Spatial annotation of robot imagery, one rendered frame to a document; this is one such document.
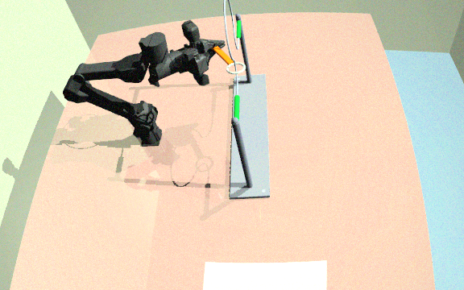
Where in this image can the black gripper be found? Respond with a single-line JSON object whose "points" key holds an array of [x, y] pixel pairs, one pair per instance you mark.
{"points": [[192, 34]]}

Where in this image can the orange bar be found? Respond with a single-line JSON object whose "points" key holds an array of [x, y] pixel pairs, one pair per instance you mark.
{"points": [[227, 60]]}

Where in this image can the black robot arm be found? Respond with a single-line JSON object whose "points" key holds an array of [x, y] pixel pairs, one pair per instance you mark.
{"points": [[132, 69]]}

